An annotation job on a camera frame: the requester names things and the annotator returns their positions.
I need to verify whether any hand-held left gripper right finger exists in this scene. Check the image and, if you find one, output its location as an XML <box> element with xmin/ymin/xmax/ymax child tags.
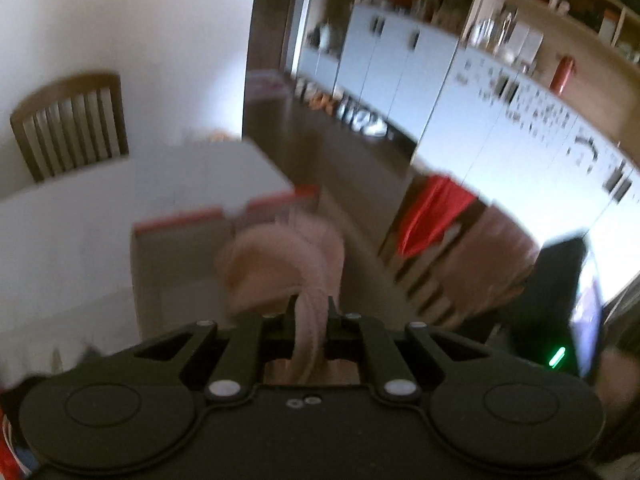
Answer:
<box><xmin>327</xmin><ymin>296</ymin><xmax>495</xmax><ymax>404</ymax></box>

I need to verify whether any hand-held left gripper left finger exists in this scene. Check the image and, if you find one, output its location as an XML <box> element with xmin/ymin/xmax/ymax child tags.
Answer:
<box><xmin>132</xmin><ymin>295</ymin><xmax>297</xmax><ymax>404</ymax></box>

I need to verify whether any light wooden chair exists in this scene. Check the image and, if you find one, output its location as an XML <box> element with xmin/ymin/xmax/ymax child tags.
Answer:
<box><xmin>10</xmin><ymin>72</ymin><xmax>130</xmax><ymax>183</ymax></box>

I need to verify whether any red shoe box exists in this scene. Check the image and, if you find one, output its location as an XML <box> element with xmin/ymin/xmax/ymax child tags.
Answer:
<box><xmin>131</xmin><ymin>186</ymin><xmax>321</xmax><ymax>341</ymax></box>

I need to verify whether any red patterned rug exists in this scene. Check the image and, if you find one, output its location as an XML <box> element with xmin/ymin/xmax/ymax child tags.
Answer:
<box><xmin>247</xmin><ymin>72</ymin><xmax>297</xmax><ymax>102</ymax></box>

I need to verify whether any brown door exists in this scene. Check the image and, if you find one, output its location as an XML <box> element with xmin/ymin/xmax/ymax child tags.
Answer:
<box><xmin>245</xmin><ymin>0</ymin><xmax>312</xmax><ymax>107</ymax></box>

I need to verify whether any pink knit hat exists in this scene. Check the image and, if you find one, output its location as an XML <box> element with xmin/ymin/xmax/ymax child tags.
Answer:
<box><xmin>215</xmin><ymin>215</ymin><xmax>362</xmax><ymax>386</ymax></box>

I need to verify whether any dark wooden chair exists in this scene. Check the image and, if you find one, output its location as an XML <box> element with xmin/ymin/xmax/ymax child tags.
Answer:
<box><xmin>377</xmin><ymin>175</ymin><xmax>541</xmax><ymax>335</ymax></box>

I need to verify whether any white storage cabinet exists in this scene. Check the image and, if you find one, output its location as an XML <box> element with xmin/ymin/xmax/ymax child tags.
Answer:
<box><xmin>295</xmin><ymin>0</ymin><xmax>640</xmax><ymax>241</ymax></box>

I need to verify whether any red garment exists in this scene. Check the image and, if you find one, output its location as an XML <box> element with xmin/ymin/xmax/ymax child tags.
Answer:
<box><xmin>397</xmin><ymin>175</ymin><xmax>478</xmax><ymax>257</ymax></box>

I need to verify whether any red bottle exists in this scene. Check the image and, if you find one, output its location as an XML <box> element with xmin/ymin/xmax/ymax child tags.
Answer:
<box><xmin>552</xmin><ymin>55</ymin><xmax>577</xmax><ymax>94</ymax></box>

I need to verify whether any row of shoes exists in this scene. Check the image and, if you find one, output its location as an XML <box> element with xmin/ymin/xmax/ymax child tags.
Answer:
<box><xmin>295</xmin><ymin>77</ymin><xmax>392</xmax><ymax>137</ymax></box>

